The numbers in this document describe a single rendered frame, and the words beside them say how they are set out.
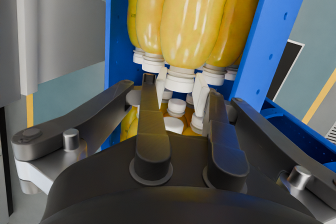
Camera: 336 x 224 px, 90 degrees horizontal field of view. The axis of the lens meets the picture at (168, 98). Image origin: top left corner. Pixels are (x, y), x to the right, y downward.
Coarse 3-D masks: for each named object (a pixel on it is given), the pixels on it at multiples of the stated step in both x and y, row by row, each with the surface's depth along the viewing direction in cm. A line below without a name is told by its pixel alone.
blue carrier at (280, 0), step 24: (120, 0) 30; (264, 0) 16; (288, 0) 17; (120, 24) 32; (264, 24) 17; (288, 24) 19; (120, 48) 34; (264, 48) 18; (120, 72) 36; (144, 72) 42; (240, 72) 18; (264, 72) 20; (240, 96) 19; (264, 96) 23
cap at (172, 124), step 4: (168, 116) 29; (164, 120) 27; (168, 120) 27; (172, 120) 28; (176, 120) 28; (180, 120) 28; (168, 124) 26; (172, 124) 26; (176, 124) 26; (180, 124) 27; (168, 128) 25; (172, 128) 25; (176, 128) 26; (180, 128) 26; (176, 132) 26; (180, 132) 26
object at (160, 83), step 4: (164, 68) 21; (160, 72) 18; (164, 72) 19; (160, 76) 17; (164, 76) 17; (156, 80) 15; (160, 80) 15; (164, 80) 18; (156, 84) 15; (160, 84) 15; (164, 84) 22; (156, 88) 16; (160, 88) 16; (160, 92) 16; (160, 96) 16; (160, 100) 16; (160, 104) 17
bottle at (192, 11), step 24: (168, 0) 18; (192, 0) 17; (216, 0) 18; (168, 24) 18; (192, 24) 17; (216, 24) 19; (168, 48) 19; (192, 48) 18; (168, 72) 21; (192, 72) 21
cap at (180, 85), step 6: (168, 78) 22; (174, 78) 21; (180, 78) 21; (168, 84) 22; (174, 84) 21; (180, 84) 21; (186, 84) 21; (192, 84) 22; (174, 90) 21; (180, 90) 21; (186, 90) 21
